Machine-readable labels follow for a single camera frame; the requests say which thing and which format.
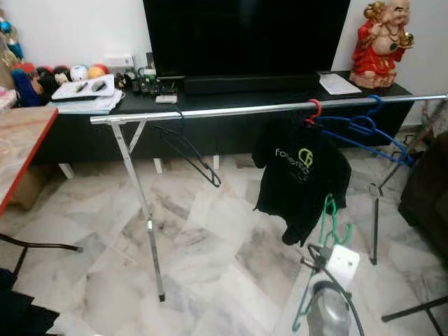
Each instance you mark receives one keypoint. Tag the green plastic hanger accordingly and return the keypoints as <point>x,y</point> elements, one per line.
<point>331,224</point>

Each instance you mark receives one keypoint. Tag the blue plastic hanger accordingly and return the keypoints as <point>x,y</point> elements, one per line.
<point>409,161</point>

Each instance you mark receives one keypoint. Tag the red plastic hanger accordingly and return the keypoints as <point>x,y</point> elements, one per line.
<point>320,110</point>

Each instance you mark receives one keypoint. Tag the black T-shirt green logo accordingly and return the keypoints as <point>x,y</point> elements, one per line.
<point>301,189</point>

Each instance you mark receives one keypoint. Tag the navy blue shirt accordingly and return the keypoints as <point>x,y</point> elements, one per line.
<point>21,315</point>

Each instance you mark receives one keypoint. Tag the silver metal clothes rack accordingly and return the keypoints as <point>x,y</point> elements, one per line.
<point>238,110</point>

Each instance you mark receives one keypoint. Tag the white paper sheet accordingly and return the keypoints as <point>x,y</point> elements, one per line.
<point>338,84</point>

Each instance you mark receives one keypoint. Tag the black soundbar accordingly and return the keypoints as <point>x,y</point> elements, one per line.
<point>252,84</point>

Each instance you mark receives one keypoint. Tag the pink tissue pack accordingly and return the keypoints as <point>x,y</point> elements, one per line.
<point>7,98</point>

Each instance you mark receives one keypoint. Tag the blue water bottle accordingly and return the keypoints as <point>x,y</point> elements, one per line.
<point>24,87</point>

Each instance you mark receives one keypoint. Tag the red gold Buddha statue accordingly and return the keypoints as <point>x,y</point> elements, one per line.
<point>378,49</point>

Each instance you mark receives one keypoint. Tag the small white flat device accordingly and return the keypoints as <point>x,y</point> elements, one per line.
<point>166,99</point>

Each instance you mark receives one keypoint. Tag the black TV console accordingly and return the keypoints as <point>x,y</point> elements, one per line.
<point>98,143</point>

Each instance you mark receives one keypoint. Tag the white flat tray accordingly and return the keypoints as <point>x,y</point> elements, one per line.
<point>63,94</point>

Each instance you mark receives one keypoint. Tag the black flat television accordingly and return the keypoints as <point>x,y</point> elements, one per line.
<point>245,35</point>

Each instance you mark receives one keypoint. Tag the black plush doll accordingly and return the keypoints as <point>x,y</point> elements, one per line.
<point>57,80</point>

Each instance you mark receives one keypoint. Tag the gold trophy blue ornaments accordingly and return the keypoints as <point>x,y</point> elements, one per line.
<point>12,47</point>

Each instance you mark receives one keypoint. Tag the stack of white papers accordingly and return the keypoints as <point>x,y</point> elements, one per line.
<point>98,107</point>

